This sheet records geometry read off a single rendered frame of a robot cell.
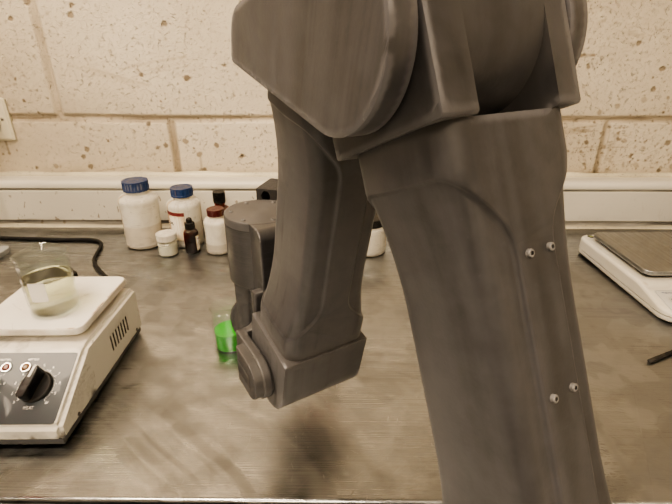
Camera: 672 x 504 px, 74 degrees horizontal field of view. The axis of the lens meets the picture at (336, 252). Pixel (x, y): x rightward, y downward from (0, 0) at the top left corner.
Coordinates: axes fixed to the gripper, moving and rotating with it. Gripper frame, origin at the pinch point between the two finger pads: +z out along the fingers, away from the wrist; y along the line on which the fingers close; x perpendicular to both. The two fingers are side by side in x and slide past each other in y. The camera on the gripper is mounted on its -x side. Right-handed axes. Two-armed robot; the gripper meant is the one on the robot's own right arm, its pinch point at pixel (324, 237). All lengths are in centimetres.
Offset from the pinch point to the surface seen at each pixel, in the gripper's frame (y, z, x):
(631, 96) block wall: -47, 57, -12
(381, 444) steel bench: -11.1, -17.3, 13.7
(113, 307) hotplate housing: 23.3, -11.8, 7.3
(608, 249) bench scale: -43, 33, 11
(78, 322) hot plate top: 22.4, -17.7, 5.4
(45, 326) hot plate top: 25.2, -19.2, 5.4
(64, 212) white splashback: 65, 22, 12
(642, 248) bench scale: -47, 31, 9
